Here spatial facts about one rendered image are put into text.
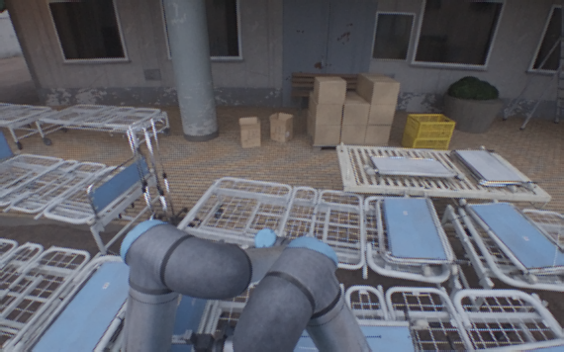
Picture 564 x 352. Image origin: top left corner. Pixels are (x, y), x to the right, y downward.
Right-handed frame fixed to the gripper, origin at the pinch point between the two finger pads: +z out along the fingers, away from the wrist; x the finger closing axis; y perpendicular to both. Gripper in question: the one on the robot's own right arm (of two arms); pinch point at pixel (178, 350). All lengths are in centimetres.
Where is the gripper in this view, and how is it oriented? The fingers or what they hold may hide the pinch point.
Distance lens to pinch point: 112.1
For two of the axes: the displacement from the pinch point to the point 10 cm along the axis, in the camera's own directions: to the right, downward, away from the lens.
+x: 1.6, 8.6, 4.9
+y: -0.7, 5.0, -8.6
